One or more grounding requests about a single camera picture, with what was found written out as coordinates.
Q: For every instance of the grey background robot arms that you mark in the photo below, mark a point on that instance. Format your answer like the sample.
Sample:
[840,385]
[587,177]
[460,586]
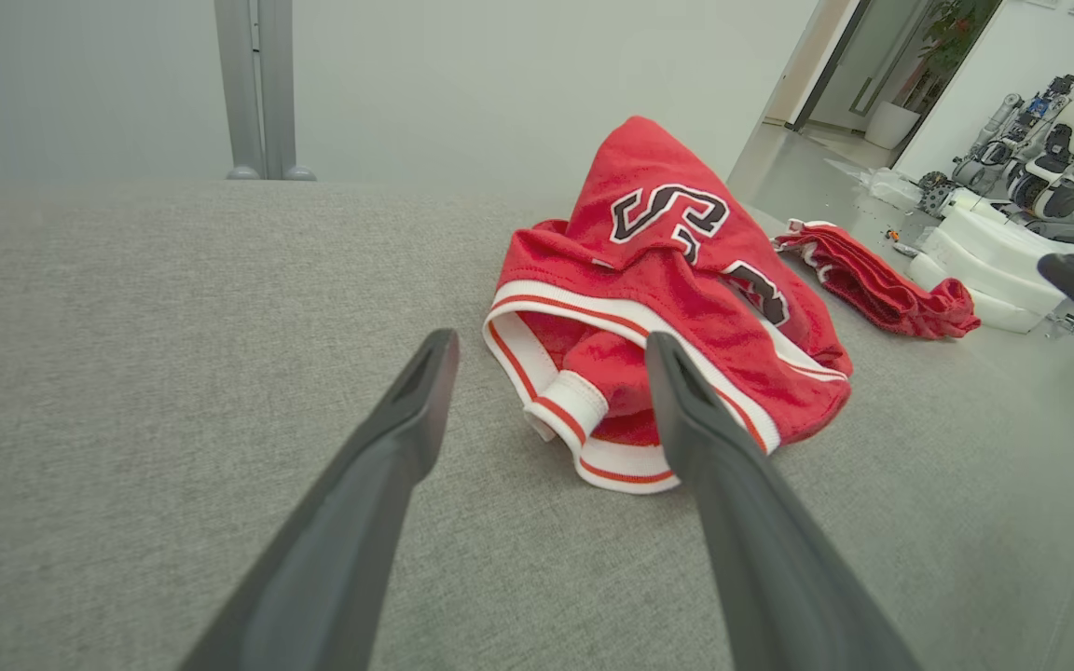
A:
[998,149]

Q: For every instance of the potted plant white pot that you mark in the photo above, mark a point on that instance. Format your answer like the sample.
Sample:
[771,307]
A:
[929,75]

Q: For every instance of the grey metal partition post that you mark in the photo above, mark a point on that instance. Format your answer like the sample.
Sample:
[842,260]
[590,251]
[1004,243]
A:
[257,93]

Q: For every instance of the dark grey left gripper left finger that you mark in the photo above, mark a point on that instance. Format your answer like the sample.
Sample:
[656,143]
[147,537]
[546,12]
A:
[313,596]

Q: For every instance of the red shorts white stripe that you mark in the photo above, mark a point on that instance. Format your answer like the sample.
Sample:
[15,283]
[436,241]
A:
[882,289]

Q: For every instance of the red basketball jersey white trim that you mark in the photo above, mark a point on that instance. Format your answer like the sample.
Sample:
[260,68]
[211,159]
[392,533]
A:
[649,280]

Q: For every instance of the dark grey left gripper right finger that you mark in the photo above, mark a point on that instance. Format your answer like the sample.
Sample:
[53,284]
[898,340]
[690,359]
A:
[779,578]

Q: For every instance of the white black background robot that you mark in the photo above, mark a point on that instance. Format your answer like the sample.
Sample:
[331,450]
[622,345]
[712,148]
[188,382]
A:
[1073,158]

